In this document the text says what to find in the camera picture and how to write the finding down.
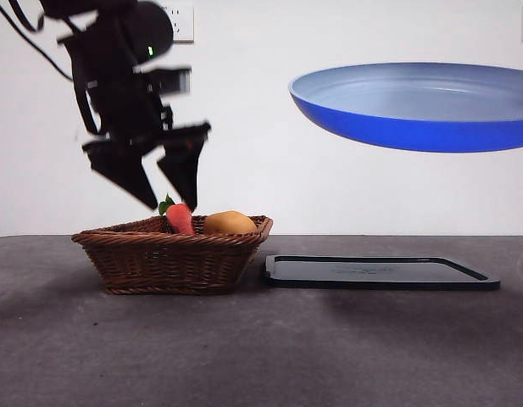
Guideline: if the blue round plate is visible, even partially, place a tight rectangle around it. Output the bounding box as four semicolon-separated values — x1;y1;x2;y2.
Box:
288;62;523;153

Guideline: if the orange toy carrot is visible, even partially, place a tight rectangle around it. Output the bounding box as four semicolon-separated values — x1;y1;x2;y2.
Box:
158;193;198;236

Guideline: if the yellow-brown potato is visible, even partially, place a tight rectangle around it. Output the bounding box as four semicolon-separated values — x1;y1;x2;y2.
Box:
203;210;259;235

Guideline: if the brown wicker basket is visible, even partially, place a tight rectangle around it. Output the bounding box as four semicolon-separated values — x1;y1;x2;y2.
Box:
70;215;274;296

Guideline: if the black rectangular tray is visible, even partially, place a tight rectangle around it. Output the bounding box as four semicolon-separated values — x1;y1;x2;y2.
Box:
260;254;502;292

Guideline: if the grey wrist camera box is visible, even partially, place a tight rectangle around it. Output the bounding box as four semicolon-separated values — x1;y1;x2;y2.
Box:
133;65;192;97

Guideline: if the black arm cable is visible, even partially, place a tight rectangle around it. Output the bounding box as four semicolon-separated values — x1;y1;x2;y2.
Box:
0;0;75;81

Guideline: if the white wall socket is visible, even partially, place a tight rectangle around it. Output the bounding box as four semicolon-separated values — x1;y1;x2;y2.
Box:
170;4;195;43

